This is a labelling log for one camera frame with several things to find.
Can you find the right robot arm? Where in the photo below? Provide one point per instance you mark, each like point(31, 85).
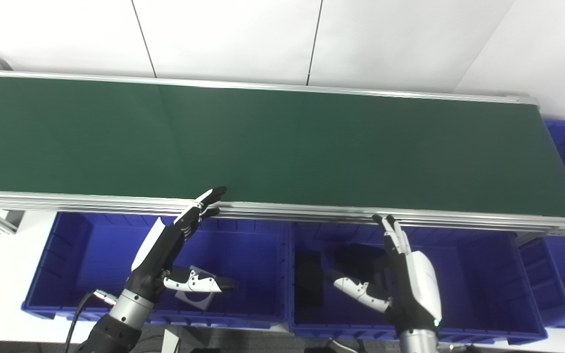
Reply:
point(417, 342)

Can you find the blue bin with white part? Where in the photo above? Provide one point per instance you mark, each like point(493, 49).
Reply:
point(91, 264)

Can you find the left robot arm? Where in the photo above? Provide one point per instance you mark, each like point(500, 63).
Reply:
point(118, 321)

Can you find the black cylinder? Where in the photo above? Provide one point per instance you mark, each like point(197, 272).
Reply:
point(361, 262)

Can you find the green conveyor belt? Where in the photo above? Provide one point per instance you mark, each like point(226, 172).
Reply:
point(287, 147)
point(312, 212)

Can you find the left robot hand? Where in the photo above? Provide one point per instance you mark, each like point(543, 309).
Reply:
point(157, 257)

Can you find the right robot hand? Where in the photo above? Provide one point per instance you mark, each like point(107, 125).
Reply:
point(417, 294)

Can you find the blue bin with black parts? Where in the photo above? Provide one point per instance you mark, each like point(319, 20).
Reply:
point(478, 289)

